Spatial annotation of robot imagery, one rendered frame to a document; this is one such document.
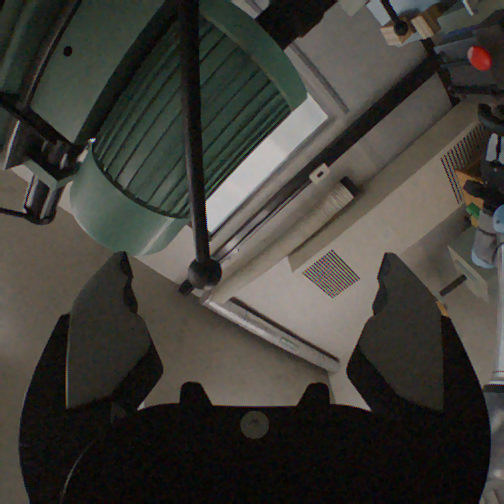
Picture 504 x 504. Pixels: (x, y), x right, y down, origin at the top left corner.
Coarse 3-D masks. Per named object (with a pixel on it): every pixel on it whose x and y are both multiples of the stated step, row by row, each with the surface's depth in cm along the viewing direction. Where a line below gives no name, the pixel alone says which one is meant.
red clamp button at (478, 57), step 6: (474, 48) 16; (480, 48) 16; (468, 54) 18; (474, 54) 17; (480, 54) 16; (486, 54) 16; (474, 60) 17; (480, 60) 17; (486, 60) 16; (474, 66) 18; (480, 66) 17; (486, 66) 17
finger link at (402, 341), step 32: (384, 256) 11; (384, 288) 8; (416, 288) 8; (384, 320) 7; (416, 320) 7; (352, 352) 7; (384, 352) 6; (416, 352) 6; (352, 384) 7; (384, 384) 5; (416, 384) 5
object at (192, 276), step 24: (192, 0) 11; (192, 24) 12; (192, 48) 13; (192, 72) 14; (192, 96) 15; (192, 120) 16; (192, 144) 17; (192, 168) 17; (192, 192) 18; (192, 216) 20; (192, 264) 22; (216, 264) 23
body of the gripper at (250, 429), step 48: (192, 384) 5; (144, 432) 4; (192, 432) 4; (240, 432) 4; (288, 432) 4; (336, 432) 4; (384, 432) 4; (96, 480) 3; (144, 480) 3; (192, 480) 3; (240, 480) 3; (288, 480) 3; (336, 480) 3; (384, 480) 3; (432, 480) 3
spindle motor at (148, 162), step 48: (240, 48) 18; (144, 96) 21; (240, 96) 21; (288, 96) 22; (96, 144) 25; (144, 144) 22; (240, 144) 25; (96, 192) 25; (144, 192) 25; (96, 240) 28; (144, 240) 29
